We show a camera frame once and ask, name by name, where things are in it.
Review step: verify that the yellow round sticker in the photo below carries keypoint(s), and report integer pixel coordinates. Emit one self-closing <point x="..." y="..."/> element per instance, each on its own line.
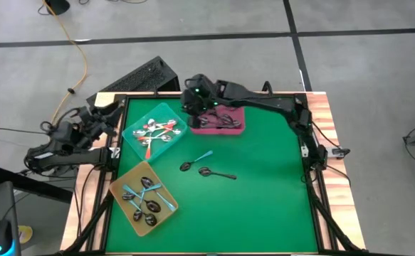
<point x="27" y="233"/>

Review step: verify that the teal translucent plastic bin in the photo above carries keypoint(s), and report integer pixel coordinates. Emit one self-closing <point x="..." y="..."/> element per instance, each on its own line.
<point x="157" y="151"/>

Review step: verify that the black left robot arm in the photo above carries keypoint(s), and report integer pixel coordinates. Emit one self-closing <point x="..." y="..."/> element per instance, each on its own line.
<point x="68" y="156"/>

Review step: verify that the black table frame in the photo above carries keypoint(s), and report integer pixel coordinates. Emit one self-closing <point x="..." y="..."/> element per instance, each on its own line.
<point x="119" y="98"/>

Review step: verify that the black computer case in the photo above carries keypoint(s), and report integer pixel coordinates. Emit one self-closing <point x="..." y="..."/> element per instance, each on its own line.
<point x="139" y="80"/>

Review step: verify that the large foreground steel spoon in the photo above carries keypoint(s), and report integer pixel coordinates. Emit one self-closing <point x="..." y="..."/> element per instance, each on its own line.
<point x="209" y="125"/>

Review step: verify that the black frame strut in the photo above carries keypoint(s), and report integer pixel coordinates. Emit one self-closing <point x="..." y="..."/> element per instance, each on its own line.
<point x="92" y="223"/>
<point x="330" y="221"/>

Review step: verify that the black round stand base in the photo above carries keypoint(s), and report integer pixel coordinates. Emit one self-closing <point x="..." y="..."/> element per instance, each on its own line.
<point x="57" y="5"/>

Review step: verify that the pink plastic bin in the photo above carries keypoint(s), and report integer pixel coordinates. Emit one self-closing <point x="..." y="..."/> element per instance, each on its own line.
<point x="214" y="131"/>

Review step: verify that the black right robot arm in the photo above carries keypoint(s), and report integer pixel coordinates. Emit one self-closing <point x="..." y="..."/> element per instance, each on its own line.
<point x="285" y="106"/>

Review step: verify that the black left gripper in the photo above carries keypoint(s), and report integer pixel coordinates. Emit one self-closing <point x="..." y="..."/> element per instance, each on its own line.
<point x="91" y="122"/>

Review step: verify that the green table mat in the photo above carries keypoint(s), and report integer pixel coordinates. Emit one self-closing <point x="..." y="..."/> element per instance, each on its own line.
<point x="282" y="220"/>

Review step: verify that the amber translucent plastic bin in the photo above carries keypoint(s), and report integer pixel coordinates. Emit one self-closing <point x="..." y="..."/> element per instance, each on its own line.
<point x="121" y="186"/>

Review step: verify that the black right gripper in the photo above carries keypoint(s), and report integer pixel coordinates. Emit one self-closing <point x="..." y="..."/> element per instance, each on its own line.
<point x="200" y="94"/>

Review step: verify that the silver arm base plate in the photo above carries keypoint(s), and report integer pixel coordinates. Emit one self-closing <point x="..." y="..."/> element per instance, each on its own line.
<point x="115" y="153"/>
<point x="337" y="152"/>

